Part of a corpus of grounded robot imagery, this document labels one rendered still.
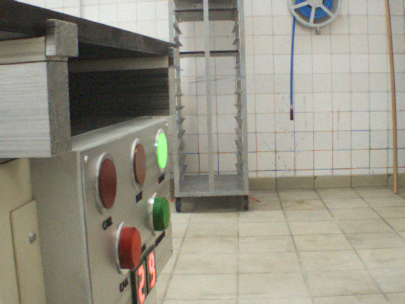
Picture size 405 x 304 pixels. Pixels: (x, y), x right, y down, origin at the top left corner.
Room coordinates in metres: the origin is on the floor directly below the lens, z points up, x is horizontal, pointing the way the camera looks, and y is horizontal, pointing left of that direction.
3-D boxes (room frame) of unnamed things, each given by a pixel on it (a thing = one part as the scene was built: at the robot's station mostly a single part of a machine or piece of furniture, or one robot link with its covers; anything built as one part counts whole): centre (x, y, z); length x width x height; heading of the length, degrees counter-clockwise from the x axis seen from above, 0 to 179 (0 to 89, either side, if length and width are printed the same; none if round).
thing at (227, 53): (3.85, -0.06, 1.05); 0.60 x 0.40 x 0.01; 179
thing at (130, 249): (0.37, 0.06, 0.76); 0.03 x 0.02 x 0.03; 171
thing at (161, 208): (0.47, 0.04, 0.76); 0.03 x 0.02 x 0.03; 171
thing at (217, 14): (3.85, -0.06, 1.32); 0.60 x 0.40 x 0.01; 179
